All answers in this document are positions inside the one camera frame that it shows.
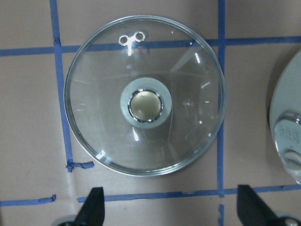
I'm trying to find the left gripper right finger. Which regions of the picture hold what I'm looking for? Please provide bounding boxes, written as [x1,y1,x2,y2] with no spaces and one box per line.
[237,185,282,226]

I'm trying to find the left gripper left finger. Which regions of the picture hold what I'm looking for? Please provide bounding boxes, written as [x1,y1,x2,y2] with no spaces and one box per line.
[73,187,105,226]

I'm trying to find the glass pot lid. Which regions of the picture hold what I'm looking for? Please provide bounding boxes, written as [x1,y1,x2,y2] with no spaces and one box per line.
[64,15,226,177]

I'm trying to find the white pot with steel interior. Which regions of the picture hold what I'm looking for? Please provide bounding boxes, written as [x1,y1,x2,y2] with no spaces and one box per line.
[269,52,301,184]

